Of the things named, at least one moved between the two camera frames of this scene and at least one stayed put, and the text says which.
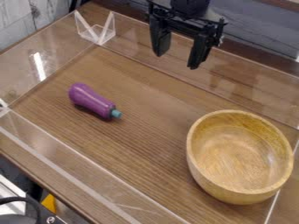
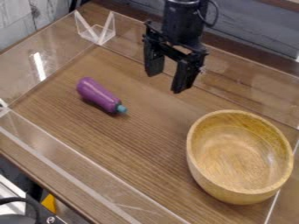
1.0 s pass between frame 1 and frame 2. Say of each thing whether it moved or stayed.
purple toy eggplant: moved
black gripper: moved
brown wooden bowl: stayed
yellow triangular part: stayed
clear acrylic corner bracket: stayed
